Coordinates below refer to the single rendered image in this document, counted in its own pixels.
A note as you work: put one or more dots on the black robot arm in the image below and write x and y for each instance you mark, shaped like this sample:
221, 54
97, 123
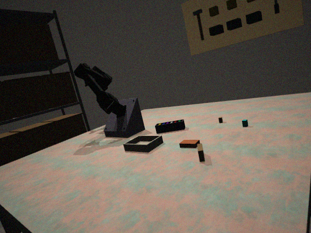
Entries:
103, 98

